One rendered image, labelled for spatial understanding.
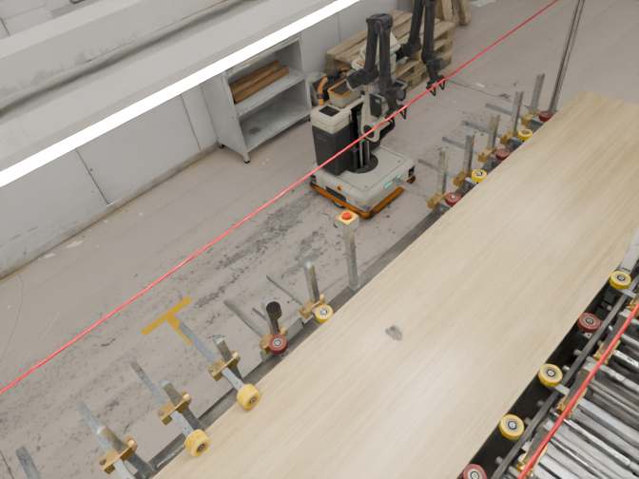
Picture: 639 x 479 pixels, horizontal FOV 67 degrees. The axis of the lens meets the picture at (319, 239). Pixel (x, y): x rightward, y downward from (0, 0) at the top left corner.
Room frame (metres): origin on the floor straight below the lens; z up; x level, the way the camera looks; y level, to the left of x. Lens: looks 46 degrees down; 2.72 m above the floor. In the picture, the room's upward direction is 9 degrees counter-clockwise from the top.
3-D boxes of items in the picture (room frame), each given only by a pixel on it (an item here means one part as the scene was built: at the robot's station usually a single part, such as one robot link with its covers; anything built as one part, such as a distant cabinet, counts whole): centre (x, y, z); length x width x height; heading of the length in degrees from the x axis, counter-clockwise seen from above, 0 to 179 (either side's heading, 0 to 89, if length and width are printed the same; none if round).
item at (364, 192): (3.15, -0.44, 0.16); 0.67 x 0.64 x 0.25; 38
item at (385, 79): (2.66, -0.55, 1.40); 0.11 x 0.06 x 0.43; 128
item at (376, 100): (2.92, -0.61, 0.99); 0.28 x 0.16 x 0.22; 128
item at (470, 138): (2.17, -0.92, 0.87); 0.04 x 0.04 x 0.48; 38
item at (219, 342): (1.10, 0.46, 0.89); 0.04 x 0.04 x 0.48; 38
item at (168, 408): (0.94, 0.68, 0.95); 0.14 x 0.06 x 0.05; 128
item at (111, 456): (0.78, 0.88, 0.95); 0.14 x 0.06 x 0.05; 128
